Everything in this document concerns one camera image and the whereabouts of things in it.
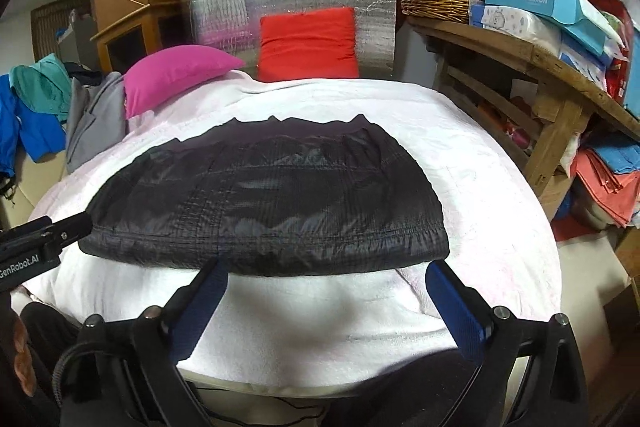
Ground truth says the light blue fashion box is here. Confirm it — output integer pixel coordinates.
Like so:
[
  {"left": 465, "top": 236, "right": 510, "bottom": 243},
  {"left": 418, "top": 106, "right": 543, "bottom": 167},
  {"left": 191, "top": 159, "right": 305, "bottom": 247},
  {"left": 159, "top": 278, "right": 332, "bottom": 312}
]
[{"left": 485, "top": 0, "right": 620, "bottom": 56}]

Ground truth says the magenta pillow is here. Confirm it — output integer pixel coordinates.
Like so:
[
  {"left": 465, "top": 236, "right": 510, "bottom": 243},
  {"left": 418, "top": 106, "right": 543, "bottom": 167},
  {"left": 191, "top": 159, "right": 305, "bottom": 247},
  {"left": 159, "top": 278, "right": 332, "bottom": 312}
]
[{"left": 124, "top": 44, "right": 244, "bottom": 119}]

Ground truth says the grey coat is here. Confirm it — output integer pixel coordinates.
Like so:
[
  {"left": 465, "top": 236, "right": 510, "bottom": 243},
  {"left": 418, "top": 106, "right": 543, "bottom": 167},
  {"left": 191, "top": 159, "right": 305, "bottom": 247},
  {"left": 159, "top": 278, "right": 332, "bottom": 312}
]
[{"left": 65, "top": 72, "right": 128, "bottom": 174}]

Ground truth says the folded coral cloth stack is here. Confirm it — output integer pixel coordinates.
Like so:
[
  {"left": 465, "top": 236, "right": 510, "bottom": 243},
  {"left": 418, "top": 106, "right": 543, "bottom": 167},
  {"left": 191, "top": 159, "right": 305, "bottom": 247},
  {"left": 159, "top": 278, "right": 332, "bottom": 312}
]
[{"left": 572, "top": 148, "right": 639, "bottom": 228}]

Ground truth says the black quilted jacket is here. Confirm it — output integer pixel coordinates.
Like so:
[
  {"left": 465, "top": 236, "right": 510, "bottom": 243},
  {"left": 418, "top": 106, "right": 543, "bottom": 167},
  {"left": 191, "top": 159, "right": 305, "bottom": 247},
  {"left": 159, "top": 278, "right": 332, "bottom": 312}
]
[{"left": 79, "top": 116, "right": 449, "bottom": 277}]

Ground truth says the red pillow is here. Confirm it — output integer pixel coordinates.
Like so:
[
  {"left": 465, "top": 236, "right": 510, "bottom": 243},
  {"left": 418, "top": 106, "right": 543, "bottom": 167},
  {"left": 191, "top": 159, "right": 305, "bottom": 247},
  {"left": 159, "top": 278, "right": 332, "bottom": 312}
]
[{"left": 257, "top": 6, "right": 359, "bottom": 82}]

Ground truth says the wooden side table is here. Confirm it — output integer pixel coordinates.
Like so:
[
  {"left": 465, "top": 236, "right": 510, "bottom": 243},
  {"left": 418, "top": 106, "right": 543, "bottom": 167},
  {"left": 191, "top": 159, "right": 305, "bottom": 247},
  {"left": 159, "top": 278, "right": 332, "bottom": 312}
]
[{"left": 408, "top": 16, "right": 639, "bottom": 197}]

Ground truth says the blue garment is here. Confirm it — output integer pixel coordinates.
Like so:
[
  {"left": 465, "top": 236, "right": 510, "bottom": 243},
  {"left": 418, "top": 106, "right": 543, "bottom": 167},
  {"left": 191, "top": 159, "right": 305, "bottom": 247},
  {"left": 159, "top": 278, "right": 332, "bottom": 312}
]
[{"left": 0, "top": 74, "right": 66, "bottom": 178}]

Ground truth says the teal shirt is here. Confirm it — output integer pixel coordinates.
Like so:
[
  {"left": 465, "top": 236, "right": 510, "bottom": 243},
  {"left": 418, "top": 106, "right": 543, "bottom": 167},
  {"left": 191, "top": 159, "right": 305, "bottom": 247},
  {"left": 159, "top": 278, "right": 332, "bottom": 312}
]
[{"left": 9, "top": 53, "right": 72, "bottom": 122}]

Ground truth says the white patterned package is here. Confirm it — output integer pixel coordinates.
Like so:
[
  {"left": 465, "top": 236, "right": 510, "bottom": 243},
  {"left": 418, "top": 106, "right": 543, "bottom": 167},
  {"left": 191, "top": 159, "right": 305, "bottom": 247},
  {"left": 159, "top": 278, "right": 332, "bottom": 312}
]
[{"left": 469, "top": 0, "right": 562, "bottom": 57}]

